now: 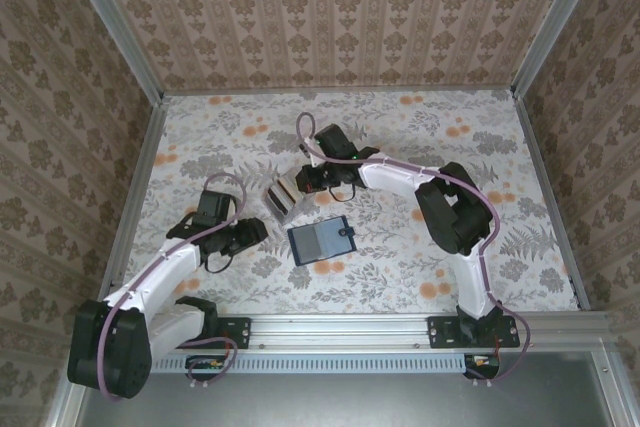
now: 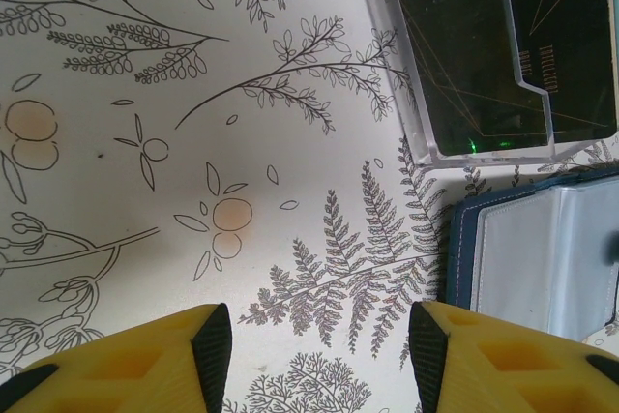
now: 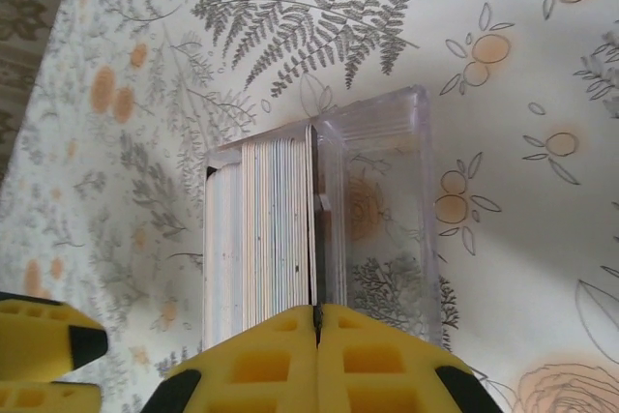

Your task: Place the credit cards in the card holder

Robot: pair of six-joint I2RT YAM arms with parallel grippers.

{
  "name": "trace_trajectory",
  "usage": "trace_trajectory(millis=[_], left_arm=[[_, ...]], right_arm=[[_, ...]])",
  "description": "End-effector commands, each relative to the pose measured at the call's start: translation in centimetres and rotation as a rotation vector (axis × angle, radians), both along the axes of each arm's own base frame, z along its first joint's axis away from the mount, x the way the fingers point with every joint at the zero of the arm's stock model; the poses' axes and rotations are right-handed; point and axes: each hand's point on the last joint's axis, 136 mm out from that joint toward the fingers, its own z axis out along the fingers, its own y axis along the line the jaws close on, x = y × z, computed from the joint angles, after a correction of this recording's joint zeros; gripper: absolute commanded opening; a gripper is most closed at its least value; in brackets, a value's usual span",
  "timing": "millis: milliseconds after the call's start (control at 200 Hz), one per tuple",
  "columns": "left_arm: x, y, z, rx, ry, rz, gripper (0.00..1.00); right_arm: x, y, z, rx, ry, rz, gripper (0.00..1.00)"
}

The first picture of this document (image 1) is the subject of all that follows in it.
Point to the blue card holder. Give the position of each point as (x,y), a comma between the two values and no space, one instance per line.
(320,242)

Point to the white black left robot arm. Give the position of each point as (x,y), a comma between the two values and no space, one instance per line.
(160,277)

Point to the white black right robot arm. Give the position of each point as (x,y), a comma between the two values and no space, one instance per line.
(390,177)

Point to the floral patterned table cover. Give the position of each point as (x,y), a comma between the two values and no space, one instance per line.
(400,272)

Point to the grey metal panel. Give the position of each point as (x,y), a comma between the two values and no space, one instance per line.
(340,402)

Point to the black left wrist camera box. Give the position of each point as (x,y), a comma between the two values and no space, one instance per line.
(245,234)

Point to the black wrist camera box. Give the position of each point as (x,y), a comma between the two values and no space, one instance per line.
(317,178)
(245,234)

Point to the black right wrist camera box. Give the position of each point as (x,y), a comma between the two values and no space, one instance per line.
(317,178)

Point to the aluminium table end rail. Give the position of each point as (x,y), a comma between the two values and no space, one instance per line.
(340,92)

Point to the aluminium table side rail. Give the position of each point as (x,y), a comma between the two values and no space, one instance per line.
(140,162)
(537,157)

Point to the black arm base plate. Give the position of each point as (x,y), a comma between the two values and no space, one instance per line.
(445,332)
(235,332)

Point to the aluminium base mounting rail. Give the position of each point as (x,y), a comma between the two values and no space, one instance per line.
(340,332)

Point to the aluminium frame post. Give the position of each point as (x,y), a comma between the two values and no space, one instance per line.
(555,22)
(117,22)

